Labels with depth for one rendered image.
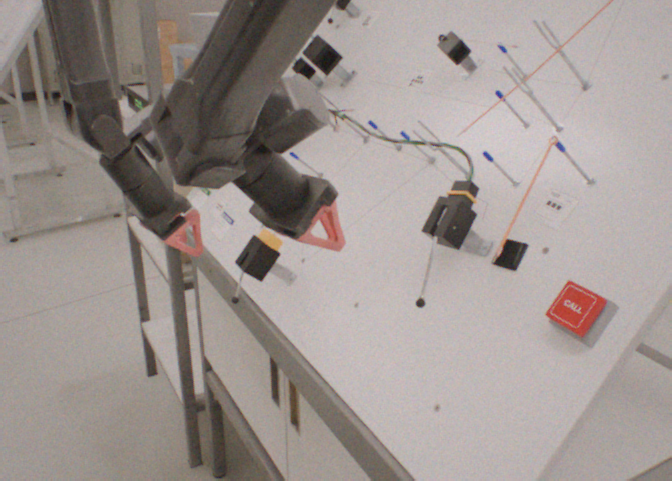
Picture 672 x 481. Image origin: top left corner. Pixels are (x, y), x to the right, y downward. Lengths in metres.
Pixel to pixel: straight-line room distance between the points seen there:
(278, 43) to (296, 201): 0.25
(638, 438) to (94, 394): 1.95
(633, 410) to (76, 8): 1.00
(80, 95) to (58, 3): 0.11
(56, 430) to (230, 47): 2.09
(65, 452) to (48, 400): 0.32
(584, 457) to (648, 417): 0.16
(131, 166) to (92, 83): 0.12
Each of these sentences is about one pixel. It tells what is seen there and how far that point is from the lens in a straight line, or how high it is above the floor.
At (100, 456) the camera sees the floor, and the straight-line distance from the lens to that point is 2.30.
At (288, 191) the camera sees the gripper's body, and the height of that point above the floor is 1.24.
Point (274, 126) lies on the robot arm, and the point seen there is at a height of 1.32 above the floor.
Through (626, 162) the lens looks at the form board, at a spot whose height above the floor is 1.23.
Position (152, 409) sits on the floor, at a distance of 2.44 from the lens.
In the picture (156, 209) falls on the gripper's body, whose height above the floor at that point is 1.13.
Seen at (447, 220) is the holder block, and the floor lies 1.15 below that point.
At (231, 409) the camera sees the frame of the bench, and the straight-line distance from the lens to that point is 1.73.
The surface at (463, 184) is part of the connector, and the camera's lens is 0.88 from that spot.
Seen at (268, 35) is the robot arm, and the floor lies 1.41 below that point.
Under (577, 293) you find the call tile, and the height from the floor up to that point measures 1.12.
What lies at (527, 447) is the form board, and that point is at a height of 0.96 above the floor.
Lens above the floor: 1.46
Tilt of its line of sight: 22 degrees down
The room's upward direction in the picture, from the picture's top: straight up
